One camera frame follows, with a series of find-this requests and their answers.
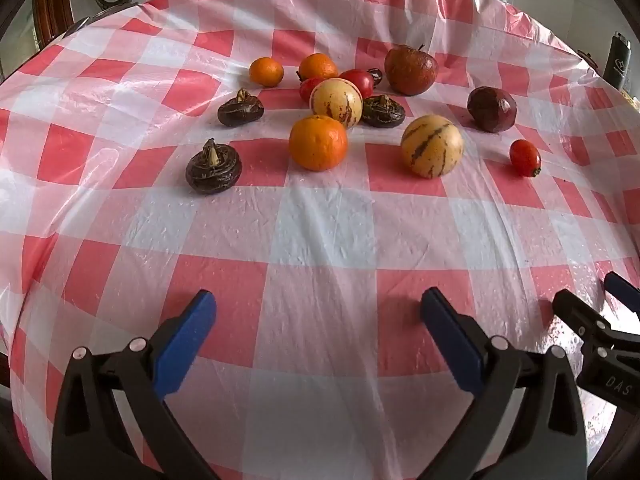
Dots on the dark purple passion fruit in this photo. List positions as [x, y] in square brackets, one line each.
[492, 109]

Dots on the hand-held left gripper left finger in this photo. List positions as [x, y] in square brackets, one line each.
[186, 332]

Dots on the small orange mandarin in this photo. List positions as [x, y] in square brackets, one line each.
[266, 71]

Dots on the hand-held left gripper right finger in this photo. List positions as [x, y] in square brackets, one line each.
[450, 342]

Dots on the brown wooden window frame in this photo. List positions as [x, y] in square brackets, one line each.
[50, 5]

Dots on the large orange mandarin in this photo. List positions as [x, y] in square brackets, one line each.
[318, 142]

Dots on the red cherry tomato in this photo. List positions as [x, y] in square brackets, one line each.
[361, 81]
[307, 90]
[525, 157]

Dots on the dark red apple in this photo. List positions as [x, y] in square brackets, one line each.
[411, 70]

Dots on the red white checked plastic tablecloth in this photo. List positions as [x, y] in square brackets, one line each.
[320, 240]

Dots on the dark brown water chestnut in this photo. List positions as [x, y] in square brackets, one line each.
[213, 167]
[377, 76]
[240, 110]
[383, 111]

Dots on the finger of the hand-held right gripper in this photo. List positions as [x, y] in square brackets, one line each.
[624, 291]
[580, 315]

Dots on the steel pot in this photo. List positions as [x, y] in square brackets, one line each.
[87, 20]

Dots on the yellow striped pepino melon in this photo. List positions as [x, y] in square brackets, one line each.
[432, 146]
[336, 101]

